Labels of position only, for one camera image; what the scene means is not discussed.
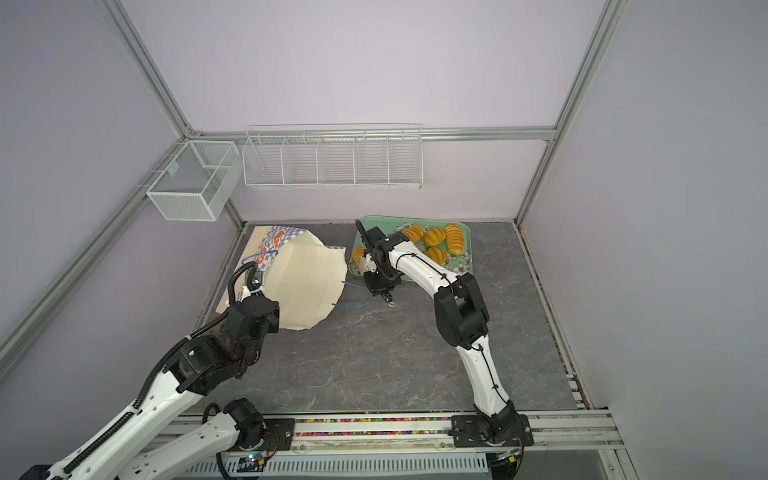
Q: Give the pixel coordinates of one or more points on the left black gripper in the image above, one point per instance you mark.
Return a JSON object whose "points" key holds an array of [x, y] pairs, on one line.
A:
{"points": [[274, 325]]}

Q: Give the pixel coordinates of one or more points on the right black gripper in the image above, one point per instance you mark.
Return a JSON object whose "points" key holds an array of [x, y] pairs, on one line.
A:
{"points": [[375, 287]]}

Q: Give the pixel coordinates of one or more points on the long twisted fake bread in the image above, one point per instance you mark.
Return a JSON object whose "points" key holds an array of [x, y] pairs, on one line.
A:
{"points": [[357, 254]]}

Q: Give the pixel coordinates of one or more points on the orange round fake bread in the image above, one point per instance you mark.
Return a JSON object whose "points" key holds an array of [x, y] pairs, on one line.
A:
{"points": [[434, 236]]}

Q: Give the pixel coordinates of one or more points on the blue checkered paper bag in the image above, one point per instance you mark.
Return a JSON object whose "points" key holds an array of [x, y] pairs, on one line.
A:
{"points": [[302, 274]]}

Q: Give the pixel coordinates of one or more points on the ridged yellow fake bread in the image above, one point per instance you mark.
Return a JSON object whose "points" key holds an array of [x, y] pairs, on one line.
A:
{"points": [[455, 239]]}

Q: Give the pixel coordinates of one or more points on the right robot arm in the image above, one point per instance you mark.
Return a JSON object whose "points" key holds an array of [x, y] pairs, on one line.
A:
{"points": [[461, 317]]}

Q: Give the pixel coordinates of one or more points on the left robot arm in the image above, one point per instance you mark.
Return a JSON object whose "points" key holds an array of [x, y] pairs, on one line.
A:
{"points": [[221, 350]]}

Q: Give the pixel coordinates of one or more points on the small yellow fake bread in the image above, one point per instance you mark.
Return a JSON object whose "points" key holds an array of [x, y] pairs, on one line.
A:
{"points": [[438, 255]]}

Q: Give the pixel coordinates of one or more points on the green floral tray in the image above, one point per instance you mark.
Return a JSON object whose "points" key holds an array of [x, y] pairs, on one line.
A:
{"points": [[388, 224]]}

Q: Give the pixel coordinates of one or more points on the small white mesh basket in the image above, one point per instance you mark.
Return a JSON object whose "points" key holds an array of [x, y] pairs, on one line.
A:
{"points": [[197, 182]]}

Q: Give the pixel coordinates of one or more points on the long white wire basket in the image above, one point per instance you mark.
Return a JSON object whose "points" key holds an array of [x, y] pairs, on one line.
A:
{"points": [[333, 157]]}

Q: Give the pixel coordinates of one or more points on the aluminium frame posts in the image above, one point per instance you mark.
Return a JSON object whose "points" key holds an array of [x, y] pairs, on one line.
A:
{"points": [[59, 292]]}

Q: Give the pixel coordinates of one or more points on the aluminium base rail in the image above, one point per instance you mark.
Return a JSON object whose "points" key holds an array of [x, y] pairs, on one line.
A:
{"points": [[336, 445]]}

